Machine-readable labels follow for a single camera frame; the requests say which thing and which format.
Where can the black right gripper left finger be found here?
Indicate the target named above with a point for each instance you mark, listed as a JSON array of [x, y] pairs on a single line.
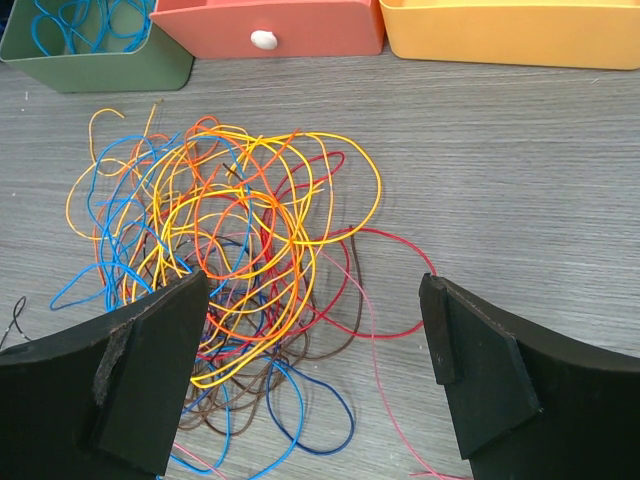
[[103, 399]]

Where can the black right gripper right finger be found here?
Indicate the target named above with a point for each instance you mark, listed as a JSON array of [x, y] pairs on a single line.
[[527, 402]]

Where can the green plastic bin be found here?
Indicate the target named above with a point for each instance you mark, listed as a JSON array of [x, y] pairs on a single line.
[[93, 47]]

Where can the yellow plastic bin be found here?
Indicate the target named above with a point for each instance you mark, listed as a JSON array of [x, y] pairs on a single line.
[[575, 34]]

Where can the red plastic bin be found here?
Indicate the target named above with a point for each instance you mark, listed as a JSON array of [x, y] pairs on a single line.
[[252, 29]]

